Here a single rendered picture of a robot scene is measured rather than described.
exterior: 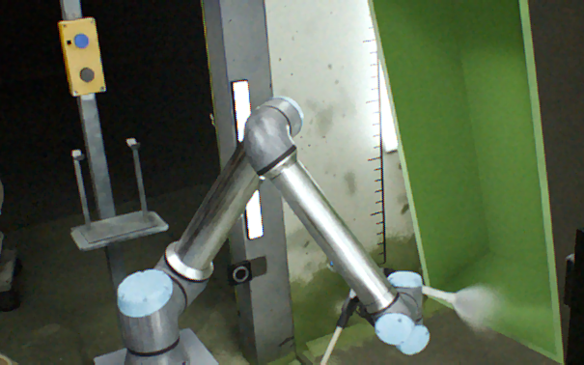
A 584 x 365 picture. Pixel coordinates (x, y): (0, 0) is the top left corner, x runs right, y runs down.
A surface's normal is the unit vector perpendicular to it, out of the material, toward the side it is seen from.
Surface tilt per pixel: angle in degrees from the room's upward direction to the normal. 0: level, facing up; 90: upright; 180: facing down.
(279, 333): 90
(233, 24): 90
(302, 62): 90
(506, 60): 102
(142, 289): 5
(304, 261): 90
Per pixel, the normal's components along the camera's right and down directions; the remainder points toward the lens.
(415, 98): 0.55, 0.23
